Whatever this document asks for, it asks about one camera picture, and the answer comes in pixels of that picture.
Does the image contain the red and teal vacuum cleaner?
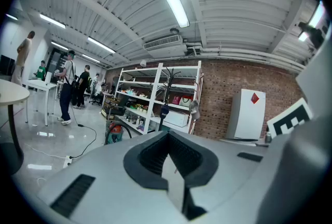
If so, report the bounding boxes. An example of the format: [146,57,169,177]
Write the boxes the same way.
[105,121,125,145]

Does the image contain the black office chair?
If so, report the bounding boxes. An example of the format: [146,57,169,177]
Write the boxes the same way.
[89,88,104,106]

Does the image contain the white rectangular table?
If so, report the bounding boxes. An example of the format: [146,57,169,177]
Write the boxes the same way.
[25,79,58,127]

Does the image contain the colourful artificial flowers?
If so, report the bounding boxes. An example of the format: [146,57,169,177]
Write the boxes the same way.
[131,103,149,112]

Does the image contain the navy cap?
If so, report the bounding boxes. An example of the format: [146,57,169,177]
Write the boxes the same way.
[160,104,170,119]

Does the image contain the black folding chair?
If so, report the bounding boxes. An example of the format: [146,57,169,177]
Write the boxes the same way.
[111,94,130,117]

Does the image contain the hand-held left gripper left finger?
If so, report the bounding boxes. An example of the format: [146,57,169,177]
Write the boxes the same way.
[36,131,186,224]

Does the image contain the white microwave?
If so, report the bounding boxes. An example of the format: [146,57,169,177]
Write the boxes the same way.
[163,110,189,128]

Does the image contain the black door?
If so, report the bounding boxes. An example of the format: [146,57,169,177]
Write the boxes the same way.
[48,48,68,77]

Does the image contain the white ceiling pipe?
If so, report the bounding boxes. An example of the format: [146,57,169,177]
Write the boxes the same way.
[186,46,306,73]

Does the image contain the black cable with adapter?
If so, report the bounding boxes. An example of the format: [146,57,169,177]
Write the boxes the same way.
[68,103,98,159]

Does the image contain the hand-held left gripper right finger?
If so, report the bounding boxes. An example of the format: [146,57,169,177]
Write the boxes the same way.
[169,131,269,224]

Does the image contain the white ceiling air conditioner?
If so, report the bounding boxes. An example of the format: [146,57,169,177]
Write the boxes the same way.
[142,33,188,59]

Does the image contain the white metal shelving unit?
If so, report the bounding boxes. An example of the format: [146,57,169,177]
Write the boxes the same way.
[114,61,202,135]

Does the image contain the black coat rack stand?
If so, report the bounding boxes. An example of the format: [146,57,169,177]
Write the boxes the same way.
[157,67,182,132]

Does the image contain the white power cable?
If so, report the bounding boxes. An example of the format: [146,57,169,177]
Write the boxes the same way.
[23,143,65,159]

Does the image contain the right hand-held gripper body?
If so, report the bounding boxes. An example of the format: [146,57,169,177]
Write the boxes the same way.
[267,33,332,138]

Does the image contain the green and white handbag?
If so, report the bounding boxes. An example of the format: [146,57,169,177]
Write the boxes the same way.
[179,95,194,107]

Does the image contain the black vacuum hose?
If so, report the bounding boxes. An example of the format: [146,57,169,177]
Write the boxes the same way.
[104,124,133,146]

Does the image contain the grey cap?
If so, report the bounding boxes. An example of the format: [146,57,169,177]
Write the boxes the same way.
[188,100,201,121]

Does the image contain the round beige table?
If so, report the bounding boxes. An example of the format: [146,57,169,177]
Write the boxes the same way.
[0,79,31,176]

